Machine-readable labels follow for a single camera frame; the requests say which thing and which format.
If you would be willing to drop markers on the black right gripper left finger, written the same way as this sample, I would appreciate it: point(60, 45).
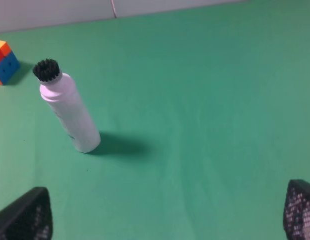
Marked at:
point(29, 217)

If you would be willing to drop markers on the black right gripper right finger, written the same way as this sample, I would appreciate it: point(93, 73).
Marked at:
point(296, 215)

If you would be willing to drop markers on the white bottle with black brush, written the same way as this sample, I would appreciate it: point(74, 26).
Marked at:
point(60, 92)

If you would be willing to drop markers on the multicoloured puzzle cube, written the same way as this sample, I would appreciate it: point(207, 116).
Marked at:
point(9, 64)

